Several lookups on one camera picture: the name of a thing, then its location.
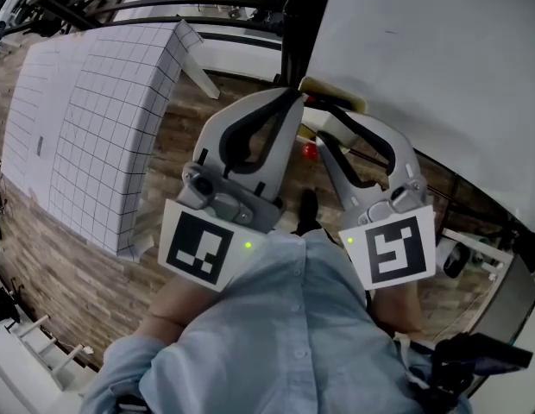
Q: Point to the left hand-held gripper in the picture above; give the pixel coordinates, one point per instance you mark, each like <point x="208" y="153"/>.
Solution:
<point x="194" y="248"/>

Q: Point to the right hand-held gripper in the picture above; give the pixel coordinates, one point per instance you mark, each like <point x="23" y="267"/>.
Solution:
<point x="397" y="252"/>

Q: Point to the cream plastic box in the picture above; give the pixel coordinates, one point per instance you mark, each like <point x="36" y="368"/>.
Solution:
<point x="336" y="132"/>

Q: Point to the person's right forearm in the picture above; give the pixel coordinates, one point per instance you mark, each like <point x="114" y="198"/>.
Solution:
<point x="394" y="309"/>

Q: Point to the person's left forearm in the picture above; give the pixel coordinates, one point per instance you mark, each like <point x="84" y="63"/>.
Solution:
<point x="181" y="304"/>

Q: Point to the whiteboard on black stand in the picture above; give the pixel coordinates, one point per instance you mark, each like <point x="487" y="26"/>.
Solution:
<point x="423" y="58"/>

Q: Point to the red round magnet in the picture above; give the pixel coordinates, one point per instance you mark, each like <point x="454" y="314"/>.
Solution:
<point x="310" y="150"/>

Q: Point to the person's black shoe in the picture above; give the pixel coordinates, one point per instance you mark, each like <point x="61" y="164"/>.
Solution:
<point x="308" y="209"/>

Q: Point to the red capped marker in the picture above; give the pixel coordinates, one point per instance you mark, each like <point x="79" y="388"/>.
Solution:
<point x="310" y="98"/>

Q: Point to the white table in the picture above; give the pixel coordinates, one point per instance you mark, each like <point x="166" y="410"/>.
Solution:
<point x="203" y="78"/>

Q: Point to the white shelf unit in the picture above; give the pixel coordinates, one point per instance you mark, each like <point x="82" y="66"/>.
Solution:
<point x="474" y="237"/>

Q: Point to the white black headset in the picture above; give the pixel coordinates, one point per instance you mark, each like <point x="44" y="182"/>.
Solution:
<point x="457" y="261"/>

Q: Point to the white grid tablecloth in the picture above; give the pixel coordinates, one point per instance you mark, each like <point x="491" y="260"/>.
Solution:
<point x="99" y="123"/>

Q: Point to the black metal railing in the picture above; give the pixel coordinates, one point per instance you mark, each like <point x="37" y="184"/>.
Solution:
<point x="198" y="2"/>

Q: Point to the gray cabinet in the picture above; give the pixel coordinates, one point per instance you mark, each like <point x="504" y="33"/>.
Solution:
<point x="513" y="300"/>

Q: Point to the person's light blue shirt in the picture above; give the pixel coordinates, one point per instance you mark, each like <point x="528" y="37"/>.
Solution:
<point x="272" y="339"/>

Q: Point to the black harness device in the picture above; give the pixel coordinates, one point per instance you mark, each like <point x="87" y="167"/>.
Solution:
<point x="453" y="360"/>

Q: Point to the white wall plug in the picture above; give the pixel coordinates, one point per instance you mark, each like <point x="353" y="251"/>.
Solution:
<point x="87" y="350"/>

